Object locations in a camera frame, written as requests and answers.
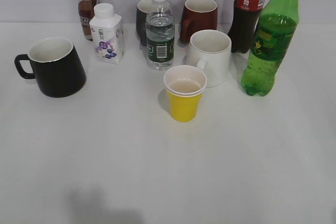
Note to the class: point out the black ceramic mug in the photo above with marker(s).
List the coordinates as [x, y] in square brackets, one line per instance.
[55, 65]

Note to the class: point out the green soda bottle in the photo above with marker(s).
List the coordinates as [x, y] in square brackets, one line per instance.
[275, 29]

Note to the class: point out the white ceramic mug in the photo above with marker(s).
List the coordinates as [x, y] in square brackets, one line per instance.
[209, 50]

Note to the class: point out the dark red mug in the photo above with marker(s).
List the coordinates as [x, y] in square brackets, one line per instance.
[197, 15]

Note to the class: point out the dark grey mug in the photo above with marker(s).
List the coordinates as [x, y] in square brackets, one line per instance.
[143, 8]

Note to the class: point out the yellow paper cup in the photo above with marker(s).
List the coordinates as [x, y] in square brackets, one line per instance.
[184, 87]

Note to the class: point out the clear water bottle green label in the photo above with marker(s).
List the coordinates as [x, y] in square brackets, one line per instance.
[160, 35]

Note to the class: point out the white blueberry yogurt carton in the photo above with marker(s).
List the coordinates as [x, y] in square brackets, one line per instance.
[107, 34]

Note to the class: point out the brown coffee drink bottle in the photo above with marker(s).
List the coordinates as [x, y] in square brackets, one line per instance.
[86, 13]

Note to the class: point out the cola bottle red label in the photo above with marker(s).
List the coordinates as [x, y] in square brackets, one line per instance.
[246, 14]

